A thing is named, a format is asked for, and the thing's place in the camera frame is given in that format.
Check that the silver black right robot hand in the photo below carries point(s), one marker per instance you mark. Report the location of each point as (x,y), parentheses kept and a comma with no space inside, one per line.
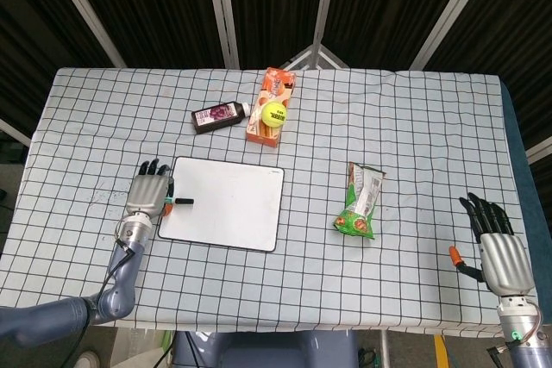
(506,260)

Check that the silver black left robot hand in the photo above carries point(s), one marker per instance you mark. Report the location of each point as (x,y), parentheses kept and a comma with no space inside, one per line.
(146,193)

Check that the green whiteboard marker black cap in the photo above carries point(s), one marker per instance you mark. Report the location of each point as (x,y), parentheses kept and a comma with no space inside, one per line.
(183,201)

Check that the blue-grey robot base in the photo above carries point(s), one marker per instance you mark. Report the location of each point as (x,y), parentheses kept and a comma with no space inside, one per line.
(267,351)

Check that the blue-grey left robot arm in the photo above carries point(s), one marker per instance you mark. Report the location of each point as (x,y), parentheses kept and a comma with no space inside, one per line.
(125,264)

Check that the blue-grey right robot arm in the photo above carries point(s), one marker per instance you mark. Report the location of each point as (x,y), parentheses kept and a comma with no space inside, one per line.
(524,351)

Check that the dark juice bottle purple label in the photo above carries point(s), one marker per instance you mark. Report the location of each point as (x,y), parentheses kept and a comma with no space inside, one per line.
(215,117)

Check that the blue table side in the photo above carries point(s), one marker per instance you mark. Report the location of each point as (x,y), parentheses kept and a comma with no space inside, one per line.
(517,148)

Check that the yellow tennis ball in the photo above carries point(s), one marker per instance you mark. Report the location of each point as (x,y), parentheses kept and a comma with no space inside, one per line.
(273,114)

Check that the green snack bag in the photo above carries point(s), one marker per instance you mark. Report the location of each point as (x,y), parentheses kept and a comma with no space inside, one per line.
(358,208)

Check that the orange cardboard box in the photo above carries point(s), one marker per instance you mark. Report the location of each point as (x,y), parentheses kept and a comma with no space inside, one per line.
(276,88)

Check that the white black-checkered tablecloth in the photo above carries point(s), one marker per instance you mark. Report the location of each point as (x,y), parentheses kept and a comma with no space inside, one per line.
(388,126)

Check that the white metal screen foot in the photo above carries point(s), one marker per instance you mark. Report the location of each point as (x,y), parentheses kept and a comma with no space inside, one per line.
(312,55)

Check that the white dry-erase board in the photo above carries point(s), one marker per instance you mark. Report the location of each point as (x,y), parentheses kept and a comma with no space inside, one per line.
(233,204)

